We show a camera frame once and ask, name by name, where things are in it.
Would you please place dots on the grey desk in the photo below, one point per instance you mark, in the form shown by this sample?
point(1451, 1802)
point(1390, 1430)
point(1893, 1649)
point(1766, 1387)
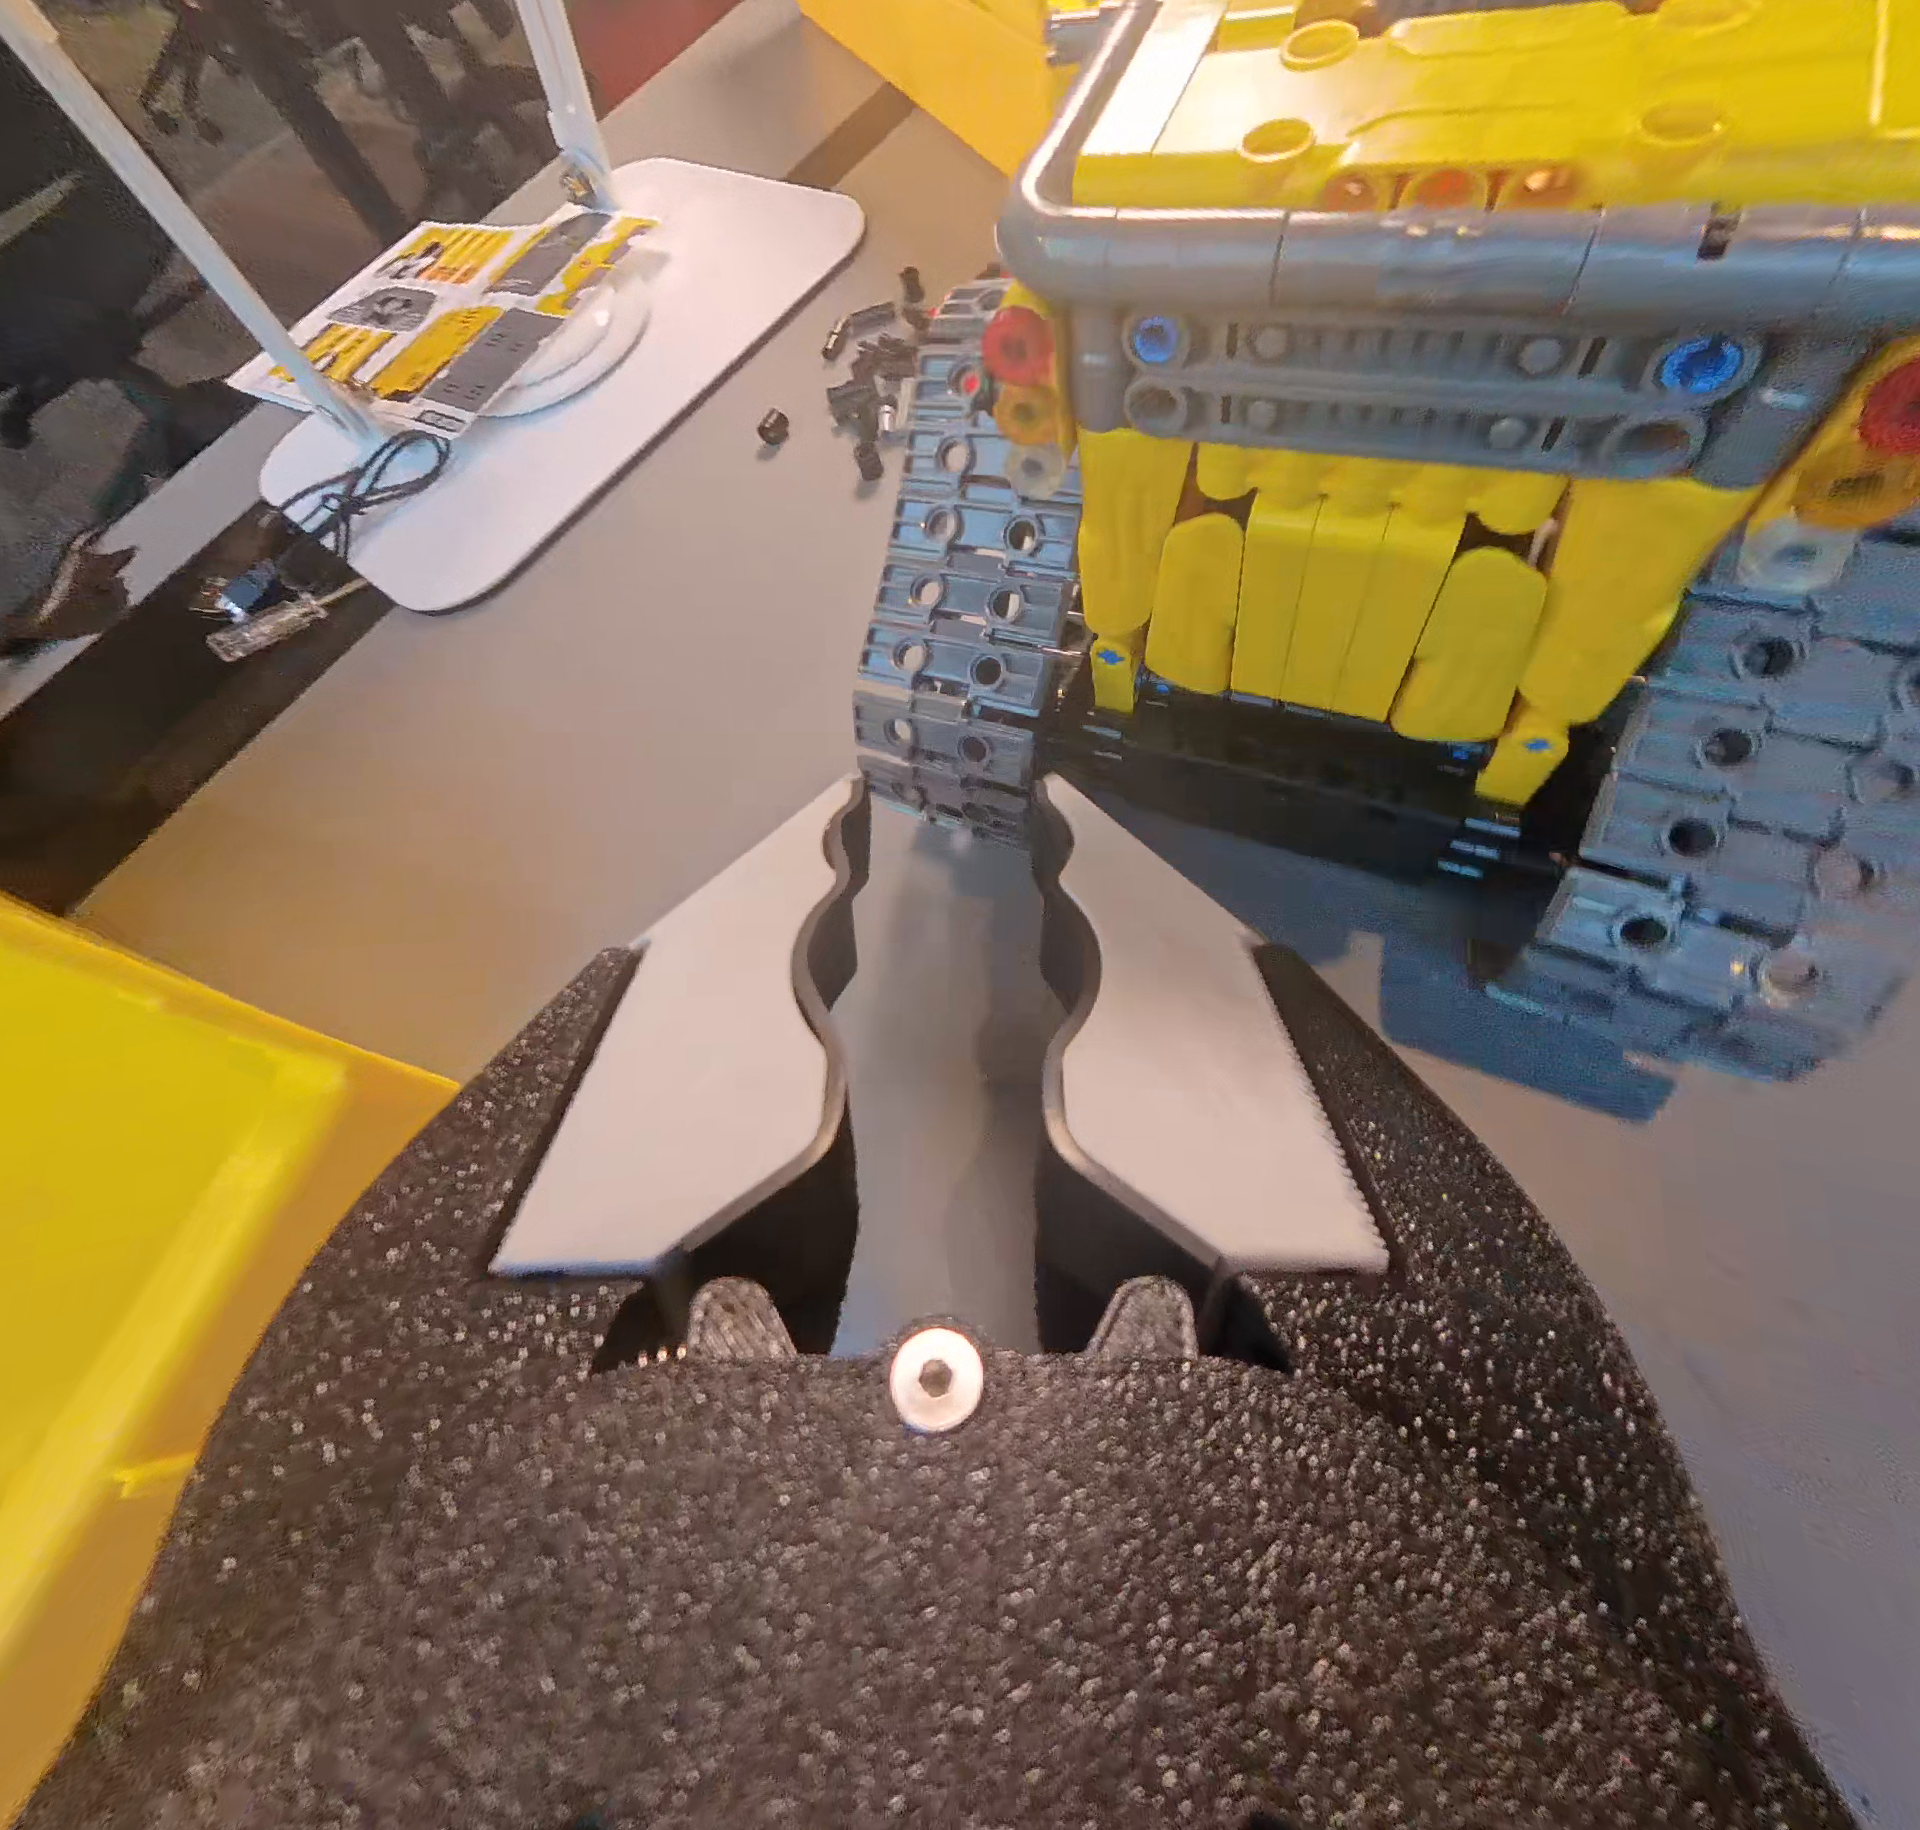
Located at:
point(526, 811)

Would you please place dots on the pile of black red pins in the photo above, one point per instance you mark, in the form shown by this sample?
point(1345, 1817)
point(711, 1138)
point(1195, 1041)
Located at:
point(870, 375)

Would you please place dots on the white stand base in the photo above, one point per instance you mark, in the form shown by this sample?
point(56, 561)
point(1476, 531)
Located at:
point(676, 361)

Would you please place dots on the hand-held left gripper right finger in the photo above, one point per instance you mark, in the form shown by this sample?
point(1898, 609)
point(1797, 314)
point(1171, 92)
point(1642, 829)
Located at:
point(1200, 1095)

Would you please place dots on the black office chair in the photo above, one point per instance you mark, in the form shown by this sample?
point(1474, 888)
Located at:
point(480, 105)

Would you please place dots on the yellow plastic parts bin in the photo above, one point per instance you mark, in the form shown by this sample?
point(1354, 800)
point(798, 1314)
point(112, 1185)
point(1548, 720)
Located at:
point(901, 1)
point(151, 1185)

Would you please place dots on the yellow grey sticker sheet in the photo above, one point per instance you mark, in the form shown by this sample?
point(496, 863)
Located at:
point(450, 285)

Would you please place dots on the tracked toy brick vehicle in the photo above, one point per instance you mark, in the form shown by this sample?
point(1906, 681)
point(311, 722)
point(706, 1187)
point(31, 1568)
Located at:
point(1351, 585)

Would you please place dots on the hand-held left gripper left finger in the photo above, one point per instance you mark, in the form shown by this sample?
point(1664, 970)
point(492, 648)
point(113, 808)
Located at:
point(690, 1095)

